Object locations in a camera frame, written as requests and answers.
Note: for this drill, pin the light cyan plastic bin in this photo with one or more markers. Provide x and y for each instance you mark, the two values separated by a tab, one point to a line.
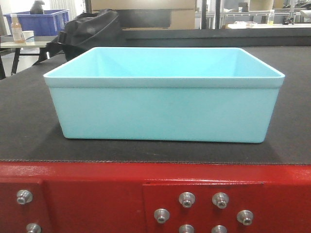
178	94

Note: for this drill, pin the cardboard box behind conveyor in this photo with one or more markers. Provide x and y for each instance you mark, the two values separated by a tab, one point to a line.
151	14

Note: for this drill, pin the black fabric bag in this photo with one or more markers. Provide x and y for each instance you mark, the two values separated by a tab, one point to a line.
87	31

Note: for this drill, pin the blue crate on table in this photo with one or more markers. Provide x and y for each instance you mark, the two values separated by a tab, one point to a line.
47	24

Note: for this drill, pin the white paper cup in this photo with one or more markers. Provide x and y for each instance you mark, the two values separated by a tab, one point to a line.
29	36

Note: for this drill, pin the yellow bottle far table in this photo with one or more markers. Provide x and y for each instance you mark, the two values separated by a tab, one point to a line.
271	16

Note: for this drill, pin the orange drink bottle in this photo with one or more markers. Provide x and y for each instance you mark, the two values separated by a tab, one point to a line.
16	29

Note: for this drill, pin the red conveyor frame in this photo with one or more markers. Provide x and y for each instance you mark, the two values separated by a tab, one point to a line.
154	198

